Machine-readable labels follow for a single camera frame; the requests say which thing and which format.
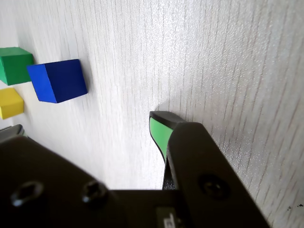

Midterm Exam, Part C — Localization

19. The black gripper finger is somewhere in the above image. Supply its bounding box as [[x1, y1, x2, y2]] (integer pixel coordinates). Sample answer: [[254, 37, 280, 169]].
[[0, 123, 29, 143]]

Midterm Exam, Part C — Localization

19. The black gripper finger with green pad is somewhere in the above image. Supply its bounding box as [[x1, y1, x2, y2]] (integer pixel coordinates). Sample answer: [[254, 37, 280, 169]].
[[149, 111, 183, 190]]

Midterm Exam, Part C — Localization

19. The green cube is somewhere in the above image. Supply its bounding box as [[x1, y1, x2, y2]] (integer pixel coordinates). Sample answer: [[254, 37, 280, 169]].
[[0, 47, 33, 86]]

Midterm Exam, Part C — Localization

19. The yellow cube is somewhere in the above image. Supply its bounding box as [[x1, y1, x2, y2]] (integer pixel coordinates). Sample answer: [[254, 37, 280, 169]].
[[0, 87, 25, 120]]

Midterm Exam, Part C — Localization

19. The blue cube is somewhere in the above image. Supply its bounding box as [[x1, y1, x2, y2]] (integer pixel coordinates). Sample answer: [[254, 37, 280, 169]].
[[26, 58, 88, 104]]

